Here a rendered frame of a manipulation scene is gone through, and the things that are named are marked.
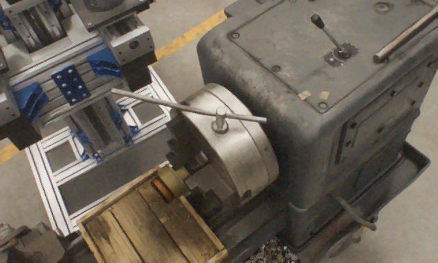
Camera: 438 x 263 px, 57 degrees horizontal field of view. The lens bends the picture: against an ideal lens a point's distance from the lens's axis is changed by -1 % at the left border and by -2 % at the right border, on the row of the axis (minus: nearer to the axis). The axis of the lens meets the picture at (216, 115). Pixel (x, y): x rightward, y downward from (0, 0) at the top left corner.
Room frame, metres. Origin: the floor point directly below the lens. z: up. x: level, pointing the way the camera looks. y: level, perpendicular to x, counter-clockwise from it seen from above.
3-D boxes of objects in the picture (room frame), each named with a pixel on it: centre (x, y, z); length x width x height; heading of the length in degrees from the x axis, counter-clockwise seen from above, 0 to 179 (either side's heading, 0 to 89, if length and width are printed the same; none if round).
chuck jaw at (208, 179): (0.48, 0.04, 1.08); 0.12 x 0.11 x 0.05; 28
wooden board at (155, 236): (0.46, 0.26, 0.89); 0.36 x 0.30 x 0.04; 28
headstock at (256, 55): (0.80, -0.33, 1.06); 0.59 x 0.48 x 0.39; 118
